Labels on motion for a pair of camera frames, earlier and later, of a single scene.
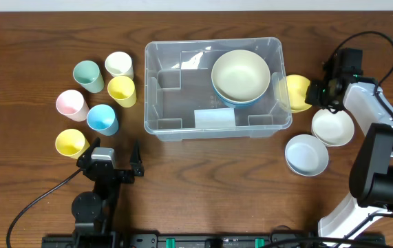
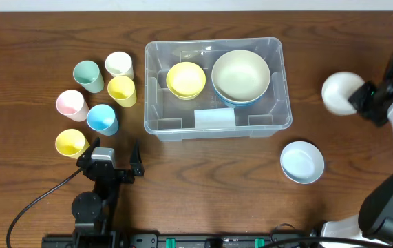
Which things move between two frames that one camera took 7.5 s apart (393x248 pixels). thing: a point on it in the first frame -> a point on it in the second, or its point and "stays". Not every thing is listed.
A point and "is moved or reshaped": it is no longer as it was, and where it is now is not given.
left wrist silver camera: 102,153 stays
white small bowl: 332,129 is moved or reshaped
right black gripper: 314,97 -> 366,102
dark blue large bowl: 236,104 stays
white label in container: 215,118 stays
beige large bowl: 240,76 stays
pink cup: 71,103 stays
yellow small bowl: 297,86 -> 185,80
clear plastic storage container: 216,89 stays
